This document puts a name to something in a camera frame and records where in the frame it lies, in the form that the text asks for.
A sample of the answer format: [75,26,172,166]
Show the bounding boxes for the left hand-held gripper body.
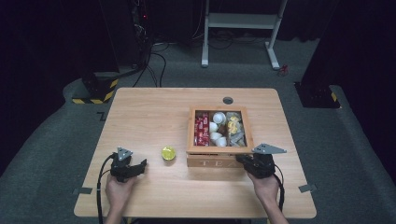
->
[109,147,138,183]

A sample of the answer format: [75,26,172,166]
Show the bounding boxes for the black floor cables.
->
[132,41,171,89]

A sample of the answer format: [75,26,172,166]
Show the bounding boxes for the small red floor object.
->
[277,63,290,77]

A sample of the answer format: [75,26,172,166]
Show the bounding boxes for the person's right hand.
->
[247,172,280,203]

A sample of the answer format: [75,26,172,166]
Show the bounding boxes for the row of red packets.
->
[193,112,210,147]

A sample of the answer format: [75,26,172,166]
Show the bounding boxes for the grey tape piece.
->
[72,187,93,196]
[298,183,318,193]

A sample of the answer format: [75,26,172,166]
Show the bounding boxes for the black yellow striped base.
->
[71,71,120,105]

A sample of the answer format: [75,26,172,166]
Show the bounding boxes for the grey sachets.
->
[228,130,248,147]

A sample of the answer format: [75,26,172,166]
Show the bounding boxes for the person's left hand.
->
[105,175,138,213]

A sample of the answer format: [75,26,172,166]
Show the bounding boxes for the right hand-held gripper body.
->
[247,143,288,179]

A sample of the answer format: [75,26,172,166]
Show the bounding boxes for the yellow foil capsule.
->
[161,146,177,161]

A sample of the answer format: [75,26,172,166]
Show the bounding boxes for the yellow sachets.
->
[227,116,243,134]

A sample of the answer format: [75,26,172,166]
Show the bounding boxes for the dark stand base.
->
[293,80,341,109]

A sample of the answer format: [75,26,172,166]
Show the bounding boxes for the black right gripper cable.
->
[273,173,286,213]

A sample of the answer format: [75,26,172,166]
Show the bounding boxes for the wooden tea box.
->
[186,105,255,169]

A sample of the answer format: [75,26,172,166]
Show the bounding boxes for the white metal stand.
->
[201,0,290,71]

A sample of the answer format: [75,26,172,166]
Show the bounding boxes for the dark equipment rack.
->
[130,0,154,68]

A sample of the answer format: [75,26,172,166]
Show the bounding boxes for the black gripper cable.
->
[273,173,286,213]
[96,152,117,224]

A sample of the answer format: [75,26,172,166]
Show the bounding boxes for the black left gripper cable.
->
[96,152,117,224]

